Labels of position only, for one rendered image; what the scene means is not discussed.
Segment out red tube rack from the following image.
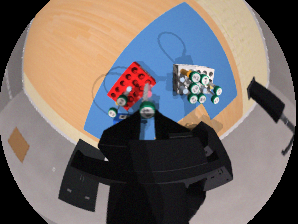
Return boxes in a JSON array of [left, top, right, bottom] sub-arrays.
[[107, 61, 156, 111]]

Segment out blue bench mat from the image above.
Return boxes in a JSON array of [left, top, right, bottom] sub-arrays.
[[83, 2, 237, 139]]

